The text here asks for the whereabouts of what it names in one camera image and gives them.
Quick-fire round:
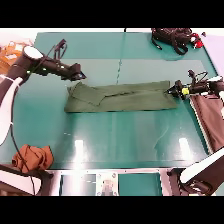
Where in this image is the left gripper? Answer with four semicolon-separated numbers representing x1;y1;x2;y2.
67;62;88;82

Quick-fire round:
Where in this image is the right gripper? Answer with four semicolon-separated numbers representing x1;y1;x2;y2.
172;79;192;100

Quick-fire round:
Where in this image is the green shirt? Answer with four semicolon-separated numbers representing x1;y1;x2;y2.
63;80;180;114

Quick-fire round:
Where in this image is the brown garment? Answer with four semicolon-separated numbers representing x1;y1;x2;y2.
189;93;224;155

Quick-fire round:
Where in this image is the rust orange garment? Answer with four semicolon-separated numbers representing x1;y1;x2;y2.
11;143;55;174

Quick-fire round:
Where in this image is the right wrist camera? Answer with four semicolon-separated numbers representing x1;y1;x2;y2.
187;69;210;85

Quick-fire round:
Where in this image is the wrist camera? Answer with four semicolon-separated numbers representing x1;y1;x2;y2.
187;69;210;85
52;38;68;60

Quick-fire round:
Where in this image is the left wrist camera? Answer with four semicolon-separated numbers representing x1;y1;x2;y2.
52;38;68;60

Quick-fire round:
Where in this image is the black cable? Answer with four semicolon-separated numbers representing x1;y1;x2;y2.
9;123;37;197

